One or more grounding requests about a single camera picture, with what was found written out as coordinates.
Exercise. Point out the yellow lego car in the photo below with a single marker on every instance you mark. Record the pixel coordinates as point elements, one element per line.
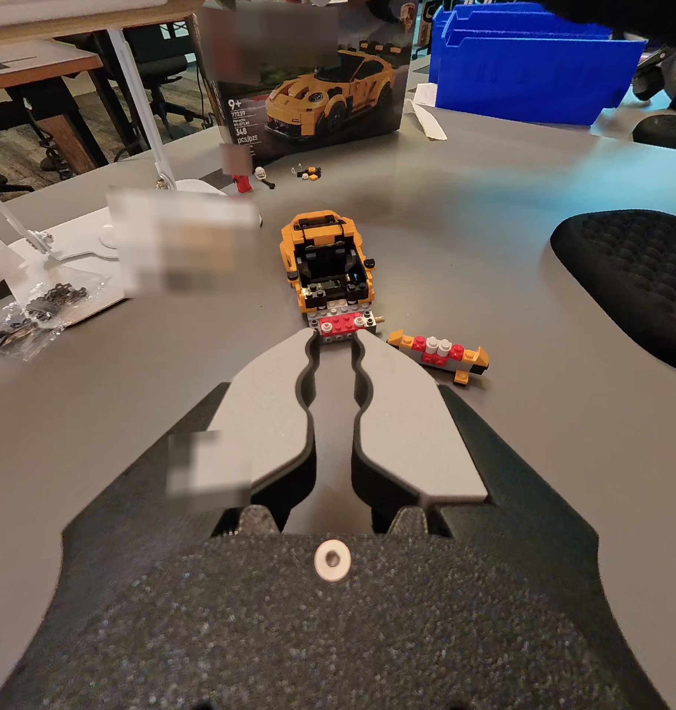
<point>327,260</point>

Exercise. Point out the person's right forearm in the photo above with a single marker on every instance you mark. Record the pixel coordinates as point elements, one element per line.
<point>621,14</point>

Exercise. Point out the black mesh pad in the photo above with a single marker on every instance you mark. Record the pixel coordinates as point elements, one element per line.
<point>665,132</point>

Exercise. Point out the red white lego assembly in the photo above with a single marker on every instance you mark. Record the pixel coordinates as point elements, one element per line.
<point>438,355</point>

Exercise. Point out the small Lego pieces pile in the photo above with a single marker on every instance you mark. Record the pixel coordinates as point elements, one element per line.
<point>310,173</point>

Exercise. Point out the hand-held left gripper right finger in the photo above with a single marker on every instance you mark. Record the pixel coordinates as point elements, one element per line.
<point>415,432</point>

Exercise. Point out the dark lego box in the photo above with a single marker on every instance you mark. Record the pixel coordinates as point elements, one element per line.
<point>327,111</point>

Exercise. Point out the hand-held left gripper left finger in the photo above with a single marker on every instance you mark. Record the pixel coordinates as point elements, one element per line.
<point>266,410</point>

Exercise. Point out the small clear parts bag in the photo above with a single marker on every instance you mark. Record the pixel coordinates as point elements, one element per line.
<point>60,297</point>
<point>16,335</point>

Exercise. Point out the blue storage bin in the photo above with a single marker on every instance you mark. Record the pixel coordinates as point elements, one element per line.
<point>532,72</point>

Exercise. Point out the black office chair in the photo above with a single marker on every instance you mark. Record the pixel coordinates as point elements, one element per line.
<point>160,61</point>

